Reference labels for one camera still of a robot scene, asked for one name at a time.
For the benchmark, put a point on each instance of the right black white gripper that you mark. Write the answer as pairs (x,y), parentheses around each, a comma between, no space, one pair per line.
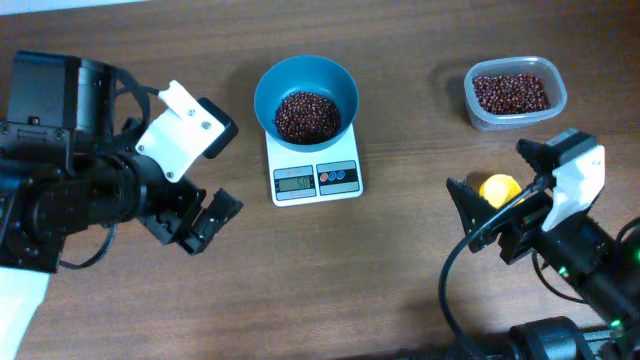
(511,232)

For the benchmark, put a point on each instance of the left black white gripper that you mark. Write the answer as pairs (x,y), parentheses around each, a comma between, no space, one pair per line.
(176,218)

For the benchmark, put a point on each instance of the yellow measuring scoop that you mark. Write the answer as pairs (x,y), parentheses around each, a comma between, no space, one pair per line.
(499,189)

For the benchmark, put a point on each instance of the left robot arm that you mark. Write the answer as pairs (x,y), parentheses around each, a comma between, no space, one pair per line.
(83,144)

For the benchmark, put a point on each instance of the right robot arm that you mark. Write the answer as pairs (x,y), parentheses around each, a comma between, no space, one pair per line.
(602,269)

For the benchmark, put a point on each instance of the white digital kitchen scale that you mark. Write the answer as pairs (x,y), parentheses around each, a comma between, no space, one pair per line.
(300,178)

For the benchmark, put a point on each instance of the red beans in bowl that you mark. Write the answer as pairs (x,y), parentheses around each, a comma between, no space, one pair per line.
(306,118)

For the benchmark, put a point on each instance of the teal plastic bowl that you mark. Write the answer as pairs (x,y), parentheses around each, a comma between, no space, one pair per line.
(307,73)

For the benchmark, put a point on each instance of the red beans in container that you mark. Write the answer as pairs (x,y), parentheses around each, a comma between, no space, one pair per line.
(511,94)

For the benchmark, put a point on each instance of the clear plastic container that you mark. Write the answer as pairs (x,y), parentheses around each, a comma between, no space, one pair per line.
(538,66)

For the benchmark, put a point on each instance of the aluminium frame rail base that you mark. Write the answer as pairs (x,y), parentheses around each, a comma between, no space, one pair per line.
(603,344)

